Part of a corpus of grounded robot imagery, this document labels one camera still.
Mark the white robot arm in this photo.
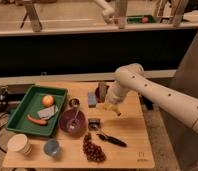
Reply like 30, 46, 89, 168
105, 63, 198, 134

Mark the small metal cup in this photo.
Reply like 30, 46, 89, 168
69, 98, 80, 108

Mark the blue plastic cup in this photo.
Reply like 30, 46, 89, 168
43, 139, 60, 157

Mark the white paper cup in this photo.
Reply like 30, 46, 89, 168
7, 134, 31, 155

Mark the brown red bowl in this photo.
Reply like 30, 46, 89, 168
95, 85, 110, 103

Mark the blue sponge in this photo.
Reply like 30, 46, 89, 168
88, 92, 98, 108

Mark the grey block in bowl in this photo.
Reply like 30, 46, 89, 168
99, 82, 107, 102

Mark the small metal tin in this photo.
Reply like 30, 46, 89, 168
88, 118, 100, 131

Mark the metal spoon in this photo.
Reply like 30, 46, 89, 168
70, 106, 80, 129

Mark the purple bowl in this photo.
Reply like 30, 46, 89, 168
58, 109, 86, 136

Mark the bunch of dark grapes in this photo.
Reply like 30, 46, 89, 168
83, 133, 106, 163

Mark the orange apple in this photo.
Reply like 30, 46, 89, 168
42, 95, 54, 107

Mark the grey cloth piece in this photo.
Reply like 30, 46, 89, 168
37, 105, 58, 120

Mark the green plastic tray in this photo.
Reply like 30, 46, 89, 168
6, 86, 67, 137

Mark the red sausage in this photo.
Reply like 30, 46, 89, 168
27, 115, 48, 125

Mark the black handled peeler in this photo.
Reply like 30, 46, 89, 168
96, 133, 127, 147

